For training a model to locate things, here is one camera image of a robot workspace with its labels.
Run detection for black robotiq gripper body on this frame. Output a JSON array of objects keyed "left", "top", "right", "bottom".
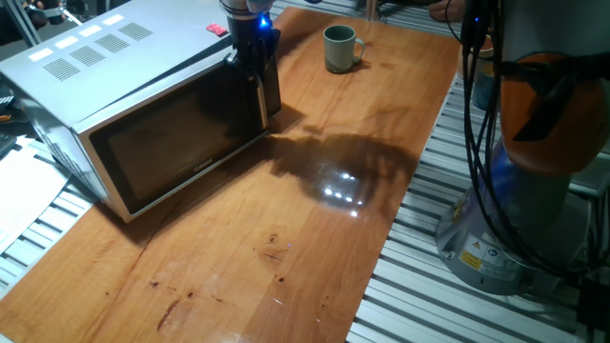
[{"left": 227, "top": 12, "right": 283, "bottom": 66}]

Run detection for black cable bundle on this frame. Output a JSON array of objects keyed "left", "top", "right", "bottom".
[{"left": 445, "top": 0, "right": 610, "bottom": 283}]

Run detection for bare person hand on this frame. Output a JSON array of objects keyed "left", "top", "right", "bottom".
[{"left": 428, "top": 0, "right": 467, "bottom": 24}]

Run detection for green ceramic mug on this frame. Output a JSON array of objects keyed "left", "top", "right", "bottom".
[{"left": 323, "top": 24, "right": 366, "bottom": 75}]

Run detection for silver microwave oven body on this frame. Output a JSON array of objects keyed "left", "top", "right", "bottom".
[{"left": 0, "top": 0, "right": 284, "bottom": 224}]

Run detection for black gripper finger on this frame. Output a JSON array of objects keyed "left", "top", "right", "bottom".
[
  {"left": 225, "top": 50, "right": 250, "bottom": 80},
  {"left": 247, "top": 60, "right": 269, "bottom": 92}
]

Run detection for black computer keyboard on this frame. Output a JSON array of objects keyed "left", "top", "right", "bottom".
[{"left": 0, "top": 132, "right": 18, "bottom": 158}]

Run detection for white paper sheets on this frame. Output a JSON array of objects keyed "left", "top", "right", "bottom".
[{"left": 0, "top": 147, "right": 72, "bottom": 254}]

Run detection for black and orange teach pendant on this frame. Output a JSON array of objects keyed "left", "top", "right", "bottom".
[{"left": 0, "top": 92, "right": 16, "bottom": 126}]

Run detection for slanted grey metal bar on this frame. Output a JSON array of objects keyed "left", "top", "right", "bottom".
[{"left": 6, "top": 0, "right": 44, "bottom": 47}]

